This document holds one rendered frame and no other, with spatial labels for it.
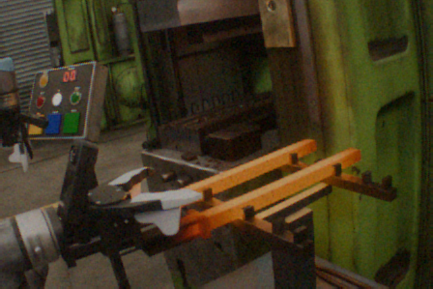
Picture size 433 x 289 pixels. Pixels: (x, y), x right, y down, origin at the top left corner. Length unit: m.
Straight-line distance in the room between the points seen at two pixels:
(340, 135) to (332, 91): 0.11
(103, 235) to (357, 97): 0.67
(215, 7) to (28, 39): 7.90
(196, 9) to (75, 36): 4.85
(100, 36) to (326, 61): 5.01
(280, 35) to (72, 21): 5.06
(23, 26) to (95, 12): 3.36
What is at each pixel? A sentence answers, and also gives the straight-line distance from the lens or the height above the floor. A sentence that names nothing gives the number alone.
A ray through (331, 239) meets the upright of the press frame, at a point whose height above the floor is 0.67.
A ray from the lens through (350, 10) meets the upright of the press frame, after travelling 1.02.
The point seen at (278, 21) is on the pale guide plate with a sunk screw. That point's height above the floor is 1.25.
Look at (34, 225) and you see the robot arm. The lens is 0.57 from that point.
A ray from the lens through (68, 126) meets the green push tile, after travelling 1.57.
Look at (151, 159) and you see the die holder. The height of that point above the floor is 0.90.
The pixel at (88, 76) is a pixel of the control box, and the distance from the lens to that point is 1.58.
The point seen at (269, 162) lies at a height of 0.99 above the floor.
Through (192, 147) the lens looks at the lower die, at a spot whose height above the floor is 0.94.
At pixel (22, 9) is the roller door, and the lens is 9.05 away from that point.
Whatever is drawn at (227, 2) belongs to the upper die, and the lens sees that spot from 1.27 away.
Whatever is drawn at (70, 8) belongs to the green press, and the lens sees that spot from 6.01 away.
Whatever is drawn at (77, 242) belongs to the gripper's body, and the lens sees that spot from 0.60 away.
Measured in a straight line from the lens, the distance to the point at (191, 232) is 0.68.
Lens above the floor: 1.29
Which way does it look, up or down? 14 degrees down
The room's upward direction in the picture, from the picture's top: 9 degrees counter-clockwise
